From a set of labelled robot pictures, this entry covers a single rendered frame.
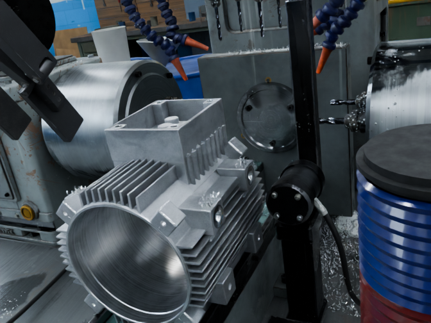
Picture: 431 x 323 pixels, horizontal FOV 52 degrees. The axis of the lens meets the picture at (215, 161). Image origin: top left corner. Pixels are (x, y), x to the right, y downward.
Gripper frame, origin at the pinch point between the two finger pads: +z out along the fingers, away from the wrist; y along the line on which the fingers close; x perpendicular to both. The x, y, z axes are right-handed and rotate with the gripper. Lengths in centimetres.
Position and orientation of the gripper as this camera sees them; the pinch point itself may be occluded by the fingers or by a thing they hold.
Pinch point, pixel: (29, 111)
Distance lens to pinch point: 47.1
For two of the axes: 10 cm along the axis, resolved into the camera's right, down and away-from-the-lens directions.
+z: 3.4, 5.9, 7.3
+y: -8.9, -0.5, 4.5
